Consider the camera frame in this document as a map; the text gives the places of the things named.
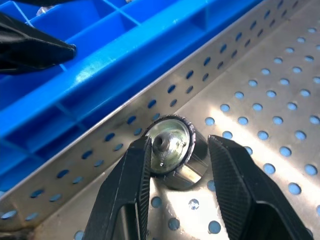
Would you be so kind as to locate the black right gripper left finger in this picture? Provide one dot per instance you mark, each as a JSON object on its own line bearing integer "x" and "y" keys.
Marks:
{"x": 125, "y": 195}

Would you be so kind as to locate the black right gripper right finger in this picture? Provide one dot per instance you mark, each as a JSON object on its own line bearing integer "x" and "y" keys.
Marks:
{"x": 245, "y": 200}

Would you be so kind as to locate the perforated steel tray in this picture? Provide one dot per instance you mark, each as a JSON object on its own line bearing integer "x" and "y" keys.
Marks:
{"x": 225, "y": 82}

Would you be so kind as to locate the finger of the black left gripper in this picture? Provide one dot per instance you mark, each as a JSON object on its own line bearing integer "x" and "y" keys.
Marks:
{"x": 30, "y": 50}
{"x": 42, "y": 1}

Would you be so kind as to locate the metal roller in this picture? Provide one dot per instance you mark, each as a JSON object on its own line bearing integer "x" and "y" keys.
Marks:
{"x": 42, "y": 10}
{"x": 172, "y": 150}

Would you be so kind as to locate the blue compartment tray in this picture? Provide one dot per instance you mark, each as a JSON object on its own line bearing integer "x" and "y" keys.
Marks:
{"x": 100, "y": 62}

